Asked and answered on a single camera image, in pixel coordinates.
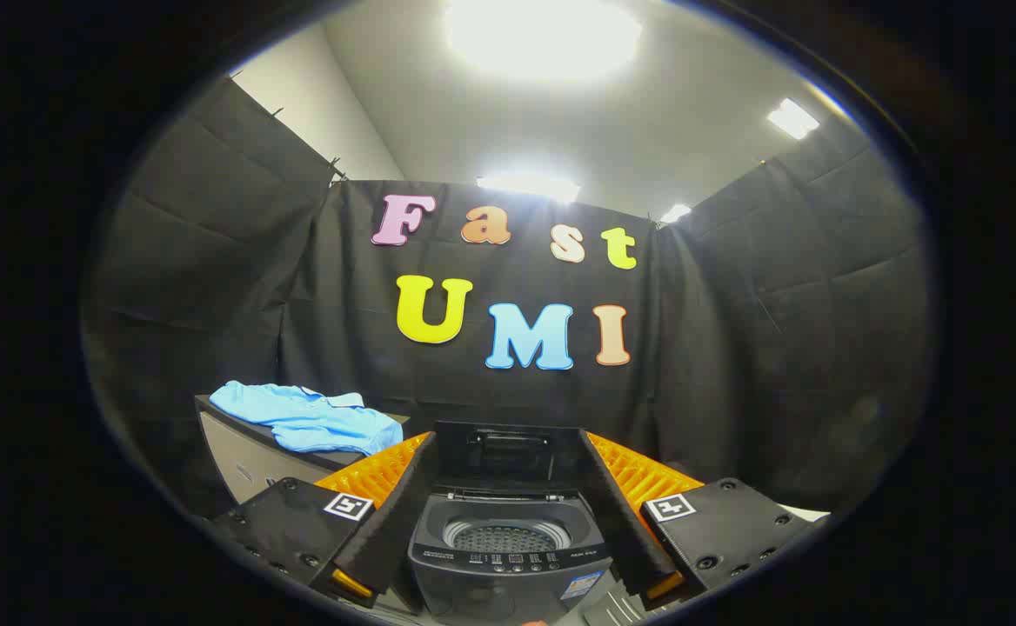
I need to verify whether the black backdrop cloth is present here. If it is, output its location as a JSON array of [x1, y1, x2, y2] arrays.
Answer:
[[82, 77, 935, 523]]

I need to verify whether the dark grey washing machine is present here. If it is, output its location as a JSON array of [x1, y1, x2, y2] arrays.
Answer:
[[408, 422, 613, 623]]

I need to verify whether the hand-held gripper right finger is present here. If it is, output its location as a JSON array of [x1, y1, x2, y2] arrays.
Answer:
[[579, 430, 831, 609]]

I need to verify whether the grey cabinet with dark top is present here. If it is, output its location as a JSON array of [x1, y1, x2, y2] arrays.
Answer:
[[195, 394, 413, 523]]

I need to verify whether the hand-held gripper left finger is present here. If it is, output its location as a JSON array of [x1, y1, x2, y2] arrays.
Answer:
[[212, 432, 437, 609]]

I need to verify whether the light blue polo shirt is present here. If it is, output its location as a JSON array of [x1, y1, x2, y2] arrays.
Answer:
[[210, 381, 404, 456]]

